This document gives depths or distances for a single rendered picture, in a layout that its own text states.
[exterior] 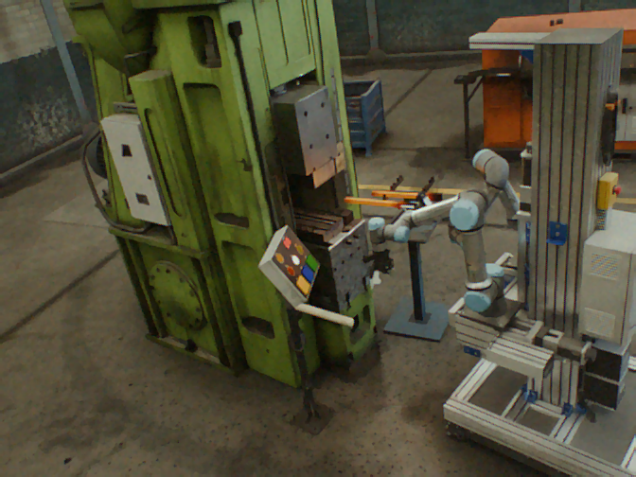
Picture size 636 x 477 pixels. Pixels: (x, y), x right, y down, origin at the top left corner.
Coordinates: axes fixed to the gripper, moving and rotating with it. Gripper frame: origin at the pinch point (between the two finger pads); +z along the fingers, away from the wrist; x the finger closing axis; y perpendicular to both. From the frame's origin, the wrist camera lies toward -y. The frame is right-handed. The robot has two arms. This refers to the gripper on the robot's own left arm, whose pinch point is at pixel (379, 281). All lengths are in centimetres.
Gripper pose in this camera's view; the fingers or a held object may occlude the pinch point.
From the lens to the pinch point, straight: 303.3
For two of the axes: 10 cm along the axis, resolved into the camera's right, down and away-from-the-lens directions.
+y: 7.5, 2.1, -6.2
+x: 6.4, -4.5, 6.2
